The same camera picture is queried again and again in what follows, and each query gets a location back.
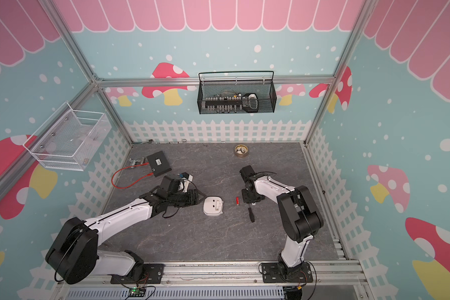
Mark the black wire mesh basket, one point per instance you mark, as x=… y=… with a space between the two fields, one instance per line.
x=239 y=92

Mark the aluminium front rail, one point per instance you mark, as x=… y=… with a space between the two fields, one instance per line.
x=229 y=280

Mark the tape roll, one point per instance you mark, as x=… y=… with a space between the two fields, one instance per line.
x=241 y=151

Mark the small circuit board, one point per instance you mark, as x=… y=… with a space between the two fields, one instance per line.
x=137 y=292

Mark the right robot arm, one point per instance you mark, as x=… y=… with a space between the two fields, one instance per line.
x=300 y=216

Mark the metal clip bracket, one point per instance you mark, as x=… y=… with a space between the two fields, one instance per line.
x=136 y=162

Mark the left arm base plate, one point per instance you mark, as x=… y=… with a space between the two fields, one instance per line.
x=142 y=274

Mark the black box device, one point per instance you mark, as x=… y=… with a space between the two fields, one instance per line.
x=158 y=163

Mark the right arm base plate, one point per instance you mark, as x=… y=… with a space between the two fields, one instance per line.
x=278 y=272

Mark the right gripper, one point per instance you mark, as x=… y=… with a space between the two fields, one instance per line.
x=247 y=200

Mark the white wire basket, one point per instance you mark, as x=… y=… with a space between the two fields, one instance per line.
x=68 y=139

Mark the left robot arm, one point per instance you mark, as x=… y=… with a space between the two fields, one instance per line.
x=75 y=254

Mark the white alarm clock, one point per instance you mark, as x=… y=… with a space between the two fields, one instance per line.
x=213 y=206

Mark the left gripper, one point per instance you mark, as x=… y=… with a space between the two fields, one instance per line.
x=192 y=199

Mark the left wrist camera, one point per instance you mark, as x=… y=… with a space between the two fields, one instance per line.
x=185 y=180

